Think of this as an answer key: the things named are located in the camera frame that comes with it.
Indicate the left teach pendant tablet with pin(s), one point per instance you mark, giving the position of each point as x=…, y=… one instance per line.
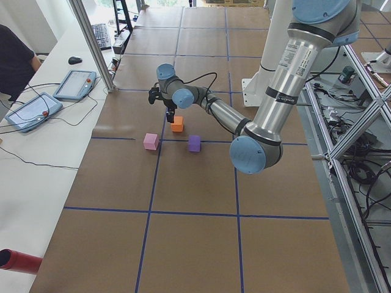
x=33, y=113

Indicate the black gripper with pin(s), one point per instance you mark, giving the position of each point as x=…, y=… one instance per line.
x=169, y=106

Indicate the white side desk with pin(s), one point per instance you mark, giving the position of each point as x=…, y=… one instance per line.
x=71, y=190

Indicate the black keyboard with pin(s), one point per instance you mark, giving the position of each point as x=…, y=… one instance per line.
x=102, y=36

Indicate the green power supply box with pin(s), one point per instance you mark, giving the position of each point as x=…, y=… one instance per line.
x=346, y=74

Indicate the teach pendant tablet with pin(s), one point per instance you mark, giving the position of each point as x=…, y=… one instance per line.
x=33, y=113
x=76, y=85

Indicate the red cylinder tube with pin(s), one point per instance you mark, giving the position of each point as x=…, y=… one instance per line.
x=19, y=262

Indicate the orange foam cube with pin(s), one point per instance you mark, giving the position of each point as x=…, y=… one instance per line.
x=178, y=124

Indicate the black computer mouse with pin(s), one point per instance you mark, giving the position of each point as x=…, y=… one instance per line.
x=73, y=60

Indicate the dark purple foam cube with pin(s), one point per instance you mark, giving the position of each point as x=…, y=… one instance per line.
x=194, y=143

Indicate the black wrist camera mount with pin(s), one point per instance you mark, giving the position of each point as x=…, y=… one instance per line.
x=154, y=94

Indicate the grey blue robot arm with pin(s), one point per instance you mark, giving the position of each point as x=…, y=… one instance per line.
x=315, y=25

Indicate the person in dark shirt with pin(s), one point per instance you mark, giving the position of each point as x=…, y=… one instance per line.
x=18, y=64

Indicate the aluminium frame rail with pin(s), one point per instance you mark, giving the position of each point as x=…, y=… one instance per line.
x=334, y=152

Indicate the right teach pendant tablet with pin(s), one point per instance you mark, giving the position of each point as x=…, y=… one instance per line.
x=76, y=85

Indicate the light pink foam cube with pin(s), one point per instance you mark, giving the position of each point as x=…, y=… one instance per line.
x=151, y=141

